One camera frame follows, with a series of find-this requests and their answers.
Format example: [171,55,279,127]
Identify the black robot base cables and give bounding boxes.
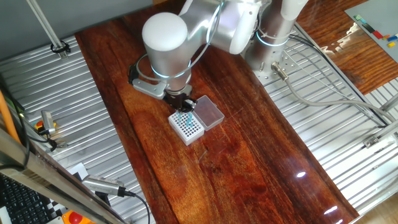
[288,33,387,128]

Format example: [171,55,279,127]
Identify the black white marker sheet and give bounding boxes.
[45,162,90,224]

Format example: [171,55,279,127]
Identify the orange emergency stop box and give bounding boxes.
[61,210,96,224]

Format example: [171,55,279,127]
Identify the brown wooden side table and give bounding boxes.
[295,0,398,96]

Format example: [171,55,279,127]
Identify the clear plastic box lid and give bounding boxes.
[192,95,225,132]

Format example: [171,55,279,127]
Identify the silver corner bracket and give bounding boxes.
[363,135,381,149]

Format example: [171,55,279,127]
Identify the shiny metal frame bar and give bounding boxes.
[0,129,127,224]

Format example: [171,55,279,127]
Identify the black keyboard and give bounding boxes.
[0,174,52,224]

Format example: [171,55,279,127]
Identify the orange tube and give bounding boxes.
[0,90,21,144]

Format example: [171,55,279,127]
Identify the silver finned depth camera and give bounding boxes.
[81,174,127,197]

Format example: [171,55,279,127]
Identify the white pipette tip rack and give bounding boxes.
[167,110,205,146]

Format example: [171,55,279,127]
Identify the grey cable with metal connector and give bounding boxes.
[271,61,398,124]

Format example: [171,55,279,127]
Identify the black camera cable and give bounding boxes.
[124,190,152,224]

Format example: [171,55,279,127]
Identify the silver robot mounting plate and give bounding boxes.
[235,29,308,86]

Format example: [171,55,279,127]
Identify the aluminium frame bar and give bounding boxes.
[374,119,398,139]

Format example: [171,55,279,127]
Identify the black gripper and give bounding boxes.
[164,84,198,113]

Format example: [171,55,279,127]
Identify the aluminium camera pole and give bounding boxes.
[26,0,69,60]

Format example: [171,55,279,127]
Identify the glossy brown wooden board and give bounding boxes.
[74,0,360,224]

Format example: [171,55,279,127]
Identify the grey flat board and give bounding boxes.
[344,0,398,63]

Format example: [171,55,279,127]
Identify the black cable tie ring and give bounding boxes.
[50,40,72,54]

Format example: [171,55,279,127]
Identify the wrist camera with grey bracket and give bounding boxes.
[127,54,169,100]

